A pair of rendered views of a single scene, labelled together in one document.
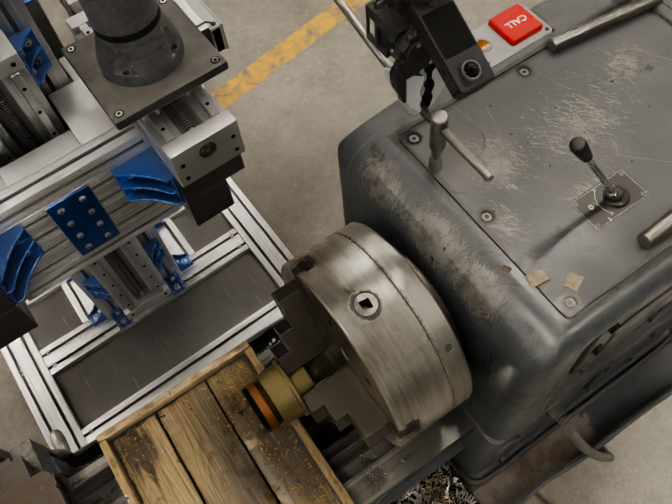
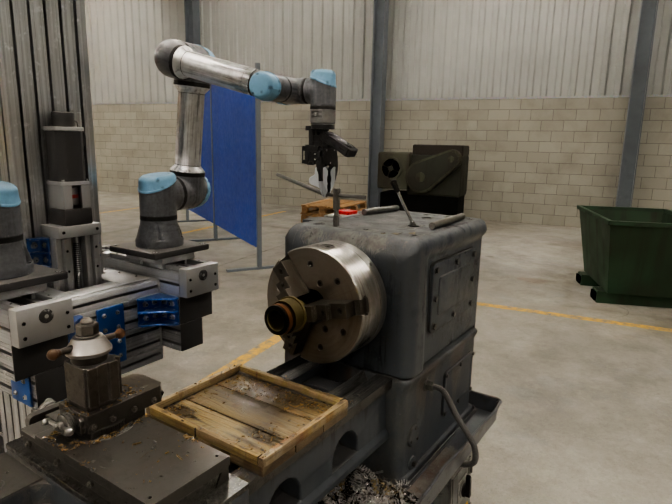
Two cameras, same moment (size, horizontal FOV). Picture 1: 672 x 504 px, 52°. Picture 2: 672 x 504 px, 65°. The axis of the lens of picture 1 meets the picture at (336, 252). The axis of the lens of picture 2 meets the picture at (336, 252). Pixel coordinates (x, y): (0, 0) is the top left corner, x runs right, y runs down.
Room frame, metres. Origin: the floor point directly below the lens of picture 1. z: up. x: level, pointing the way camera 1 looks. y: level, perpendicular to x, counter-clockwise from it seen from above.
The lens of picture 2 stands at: (-0.85, 0.61, 1.50)
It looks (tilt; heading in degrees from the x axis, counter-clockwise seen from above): 12 degrees down; 331
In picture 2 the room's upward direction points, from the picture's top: 1 degrees clockwise
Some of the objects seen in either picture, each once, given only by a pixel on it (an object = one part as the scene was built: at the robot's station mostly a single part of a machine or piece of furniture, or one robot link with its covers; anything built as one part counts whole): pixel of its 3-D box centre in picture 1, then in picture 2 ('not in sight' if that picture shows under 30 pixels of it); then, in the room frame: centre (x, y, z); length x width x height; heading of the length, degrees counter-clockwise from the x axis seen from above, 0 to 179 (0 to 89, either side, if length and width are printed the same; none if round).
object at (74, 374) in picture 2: not in sight; (95, 376); (0.16, 0.55, 1.07); 0.07 x 0.07 x 0.10; 27
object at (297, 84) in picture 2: not in sight; (290, 91); (0.66, -0.05, 1.65); 0.11 x 0.11 x 0.08; 36
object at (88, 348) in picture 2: not in sight; (88, 343); (0.17, 0.56, 1.13); 0.08 x 0.08 x 0.03
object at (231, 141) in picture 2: not in sight; (213, 162); (7.05, -1.60, 1.18); 4.12 x 0.80 x 2.35; 179
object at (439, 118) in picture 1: (437, 144); (336, 207); (0.54, -0.15, 1.31); 0.02 x 0.02 x 0.12
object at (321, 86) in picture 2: not in sight; (322, 90); (0.59, -0.12, 1.65); 0.09 x 0.08 x 0.11; 36
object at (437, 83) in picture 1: (424, 71); (324, 181); (0.60, -0.14, 1.39); 0.06 x 0.03 x 0.09; 27
